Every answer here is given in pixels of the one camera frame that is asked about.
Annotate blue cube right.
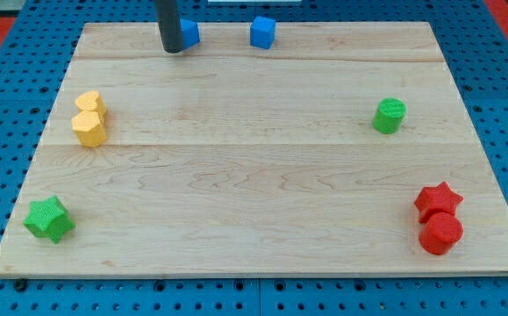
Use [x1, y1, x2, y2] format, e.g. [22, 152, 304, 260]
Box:
[250, 16, 276, 49]

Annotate yellow hexagon block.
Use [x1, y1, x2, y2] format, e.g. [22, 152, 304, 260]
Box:
[71, 111, 107, 147]

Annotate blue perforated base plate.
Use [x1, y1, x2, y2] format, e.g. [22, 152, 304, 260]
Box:
[0, 1, 508, 315]

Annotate green star block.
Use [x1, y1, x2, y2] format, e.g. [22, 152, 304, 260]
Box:
[23, 196, 75, 244]

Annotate blue cube behind rod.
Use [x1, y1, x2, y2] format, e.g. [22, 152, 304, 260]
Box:
[180, 18, 200, 49]

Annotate green cylinder block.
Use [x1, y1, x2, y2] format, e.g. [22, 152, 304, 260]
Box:
[372, 97, 406, 134]

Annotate red star block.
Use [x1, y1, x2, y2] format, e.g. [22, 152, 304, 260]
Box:
[414, 182, 463, 224]

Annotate yellow heart block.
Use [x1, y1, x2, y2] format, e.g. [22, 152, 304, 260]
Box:
[75, 90, 107, 117]

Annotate wooden board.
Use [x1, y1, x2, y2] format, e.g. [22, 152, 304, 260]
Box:
[0, 22, 508, 279]

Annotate red cylinder block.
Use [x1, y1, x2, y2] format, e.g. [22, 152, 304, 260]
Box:
[419, 212, 464, 255]

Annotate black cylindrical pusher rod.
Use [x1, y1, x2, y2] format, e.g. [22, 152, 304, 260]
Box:
[154, 0, 184, 54]

